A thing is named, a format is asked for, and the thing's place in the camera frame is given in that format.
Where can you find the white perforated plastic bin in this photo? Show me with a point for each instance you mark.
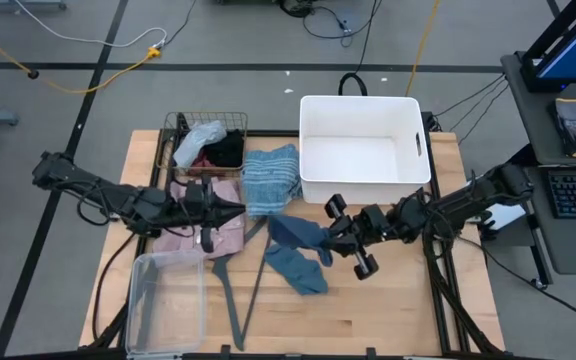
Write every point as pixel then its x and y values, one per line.
pixel 348 160

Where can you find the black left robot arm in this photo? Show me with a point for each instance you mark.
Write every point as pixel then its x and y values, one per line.
pixel 118 197

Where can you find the black floor plug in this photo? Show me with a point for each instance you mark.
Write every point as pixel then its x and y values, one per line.
pixel 33 74

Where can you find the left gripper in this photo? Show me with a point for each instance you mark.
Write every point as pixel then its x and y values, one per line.
pixel 208 215

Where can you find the teal ribbed cloth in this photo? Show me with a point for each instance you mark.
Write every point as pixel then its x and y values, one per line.
pixel 298 272

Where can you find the grey side desk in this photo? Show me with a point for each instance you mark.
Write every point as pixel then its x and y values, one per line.
pixel 533 125

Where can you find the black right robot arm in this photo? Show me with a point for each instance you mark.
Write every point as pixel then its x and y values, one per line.
pixel 468 197

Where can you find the red cloth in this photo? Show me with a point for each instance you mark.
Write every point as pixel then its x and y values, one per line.
pixel 202 161

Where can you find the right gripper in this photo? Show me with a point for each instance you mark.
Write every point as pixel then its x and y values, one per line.
pixel 373 225

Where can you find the dark grey plastic hanger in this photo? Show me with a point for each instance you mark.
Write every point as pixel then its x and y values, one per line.
pixel 223 272

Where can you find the blue striped towel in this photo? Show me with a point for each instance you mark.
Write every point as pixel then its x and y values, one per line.
pixel 270 175

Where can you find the black table frame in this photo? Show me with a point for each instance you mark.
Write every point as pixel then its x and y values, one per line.
pixel 273 133

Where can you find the grey black work gloves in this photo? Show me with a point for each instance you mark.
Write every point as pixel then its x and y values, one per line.
pixel 573 130

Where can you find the white paper box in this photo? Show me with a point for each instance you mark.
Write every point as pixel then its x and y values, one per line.
pixel 508 215

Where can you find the dark keyboard tray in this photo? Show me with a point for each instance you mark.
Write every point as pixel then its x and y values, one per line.
pixel 568 245

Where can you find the pink cloth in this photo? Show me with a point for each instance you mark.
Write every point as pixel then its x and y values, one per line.
pixel 228 240

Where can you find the navy blue cloth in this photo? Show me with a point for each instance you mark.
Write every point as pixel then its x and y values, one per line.
pixel 298 232

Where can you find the black cloth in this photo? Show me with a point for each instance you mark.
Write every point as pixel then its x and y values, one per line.
pixel 228 150

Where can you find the light grey cloth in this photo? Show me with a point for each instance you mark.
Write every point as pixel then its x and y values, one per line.
pixel 195 142

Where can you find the clear plastic bin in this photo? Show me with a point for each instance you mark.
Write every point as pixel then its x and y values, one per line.
pixel 168 305

